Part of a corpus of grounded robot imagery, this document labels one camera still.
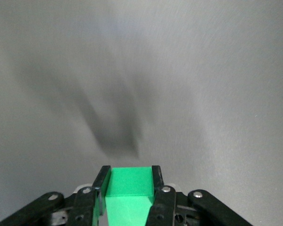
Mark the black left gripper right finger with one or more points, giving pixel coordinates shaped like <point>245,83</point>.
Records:
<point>165,207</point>

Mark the green cube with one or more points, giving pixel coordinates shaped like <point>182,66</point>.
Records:
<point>129,183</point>

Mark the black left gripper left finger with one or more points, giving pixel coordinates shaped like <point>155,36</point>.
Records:
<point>85,207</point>

